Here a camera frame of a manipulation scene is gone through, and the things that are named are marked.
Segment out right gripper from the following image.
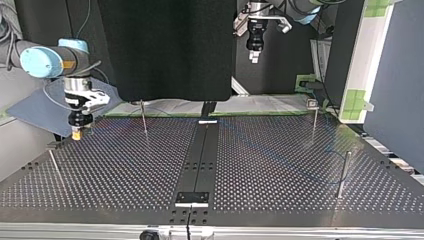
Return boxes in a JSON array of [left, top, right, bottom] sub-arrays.
[[67, 109, 95, 142]]

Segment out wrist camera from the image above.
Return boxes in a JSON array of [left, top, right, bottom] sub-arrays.
[[232, 13, 294, 37], [64, 88, 111, 113]]

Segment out metal post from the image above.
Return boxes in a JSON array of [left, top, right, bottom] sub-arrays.
[[138, 98, 150, 138], [335, 150, 353, 200], [305, 98, 320, 142], [46, 141, 69, 192]]

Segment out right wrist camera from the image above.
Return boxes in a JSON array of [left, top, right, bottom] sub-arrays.
[[64, 88, 111, 113]]

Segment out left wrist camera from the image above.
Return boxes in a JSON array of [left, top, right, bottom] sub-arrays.
[[232, 13, 294, 37]]

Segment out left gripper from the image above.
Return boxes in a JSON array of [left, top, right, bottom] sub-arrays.
[[245, 19, 270, 65]]

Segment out black panel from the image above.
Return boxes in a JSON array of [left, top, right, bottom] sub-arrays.
[[96, 0, 238, 103]]

